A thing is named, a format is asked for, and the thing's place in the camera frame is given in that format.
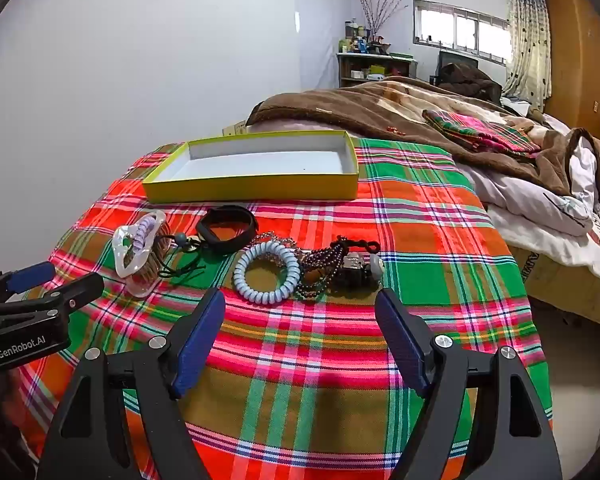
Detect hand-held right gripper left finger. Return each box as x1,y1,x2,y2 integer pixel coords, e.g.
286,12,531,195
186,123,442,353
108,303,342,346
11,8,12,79
36,287,227,480

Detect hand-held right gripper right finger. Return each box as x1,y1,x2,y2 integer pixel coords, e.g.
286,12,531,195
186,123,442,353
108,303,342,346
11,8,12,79
374,287,564,480

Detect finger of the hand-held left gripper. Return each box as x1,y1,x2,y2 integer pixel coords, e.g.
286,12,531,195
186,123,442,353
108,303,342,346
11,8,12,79
0,261,57,307
0,273,105,334

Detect clear plastic hair claw clip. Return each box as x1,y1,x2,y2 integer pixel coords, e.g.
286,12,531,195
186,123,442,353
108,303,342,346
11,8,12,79
111,210,173,298

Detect light blue spiral hair tie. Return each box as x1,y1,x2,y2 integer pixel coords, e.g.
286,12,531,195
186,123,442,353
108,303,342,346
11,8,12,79
231,241,302,305

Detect purple spiral hair tie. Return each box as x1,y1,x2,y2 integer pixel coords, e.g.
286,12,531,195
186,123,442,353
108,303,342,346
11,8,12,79
125,215,156,268

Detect black hair tie teal beads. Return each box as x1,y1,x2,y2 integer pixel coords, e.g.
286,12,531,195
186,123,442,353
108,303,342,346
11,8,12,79
156,230,216,281

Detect dark beaded bracelet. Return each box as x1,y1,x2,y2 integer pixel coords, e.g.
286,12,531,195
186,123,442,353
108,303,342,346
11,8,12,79
295,240,353,302

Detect yellow-green shallow cardboard box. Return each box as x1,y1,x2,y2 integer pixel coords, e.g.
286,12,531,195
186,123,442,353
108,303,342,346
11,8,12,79
141,130,361,205

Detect plaid bed sheet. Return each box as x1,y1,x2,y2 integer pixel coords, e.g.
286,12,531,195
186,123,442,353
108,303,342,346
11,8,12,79
7,135,553,480

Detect black wristband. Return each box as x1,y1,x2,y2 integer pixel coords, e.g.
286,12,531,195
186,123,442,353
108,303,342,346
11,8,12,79
196,205,259,257

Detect brown bed base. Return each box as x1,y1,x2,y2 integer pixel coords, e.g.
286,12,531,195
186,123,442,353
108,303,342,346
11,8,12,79
507,242,600,333

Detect white quilt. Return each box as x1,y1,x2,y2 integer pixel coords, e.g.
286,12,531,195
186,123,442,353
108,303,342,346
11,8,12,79
460,135,600,283

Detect folded plaid cloth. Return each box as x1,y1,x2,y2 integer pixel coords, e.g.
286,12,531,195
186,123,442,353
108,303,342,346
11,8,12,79
422,109,542,158

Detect pink blanket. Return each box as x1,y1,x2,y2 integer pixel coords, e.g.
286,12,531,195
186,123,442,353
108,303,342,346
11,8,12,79
251,119,308,134

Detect brown fleece blanket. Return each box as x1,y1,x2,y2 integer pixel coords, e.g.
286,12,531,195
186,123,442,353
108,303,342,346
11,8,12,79
246,76,600,206

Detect dark brown coat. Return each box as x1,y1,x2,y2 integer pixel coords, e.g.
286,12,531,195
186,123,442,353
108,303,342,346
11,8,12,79
437,62,503,103

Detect wooden shelf unit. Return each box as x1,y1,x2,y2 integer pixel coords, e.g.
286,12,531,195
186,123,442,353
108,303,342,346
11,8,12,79
336,52,418,88

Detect black television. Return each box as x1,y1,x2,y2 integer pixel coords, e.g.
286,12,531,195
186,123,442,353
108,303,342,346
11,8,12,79
437,50,480,86

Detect group of bottles and jars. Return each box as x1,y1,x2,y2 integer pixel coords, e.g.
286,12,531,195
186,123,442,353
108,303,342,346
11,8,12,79
342,20,391,56

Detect window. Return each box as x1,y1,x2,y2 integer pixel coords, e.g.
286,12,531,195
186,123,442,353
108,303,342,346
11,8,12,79
412,0,511,65

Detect patterned cream curtain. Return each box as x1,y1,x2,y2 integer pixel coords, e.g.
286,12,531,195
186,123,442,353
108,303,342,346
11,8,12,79
502,0,552,113

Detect dry branches in vase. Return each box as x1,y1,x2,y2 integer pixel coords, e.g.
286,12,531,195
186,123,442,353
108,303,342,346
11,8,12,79
358,0,408,41

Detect wooden wardrobe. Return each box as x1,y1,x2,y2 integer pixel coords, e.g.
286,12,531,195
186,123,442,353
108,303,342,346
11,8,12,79
544,0,600,156

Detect black keychain with charm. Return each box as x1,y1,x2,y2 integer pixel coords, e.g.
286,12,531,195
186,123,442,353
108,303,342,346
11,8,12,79
337,237,385,291

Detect silver ball chain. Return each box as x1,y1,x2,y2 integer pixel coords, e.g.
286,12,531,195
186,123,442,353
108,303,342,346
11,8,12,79
251,231,301,252

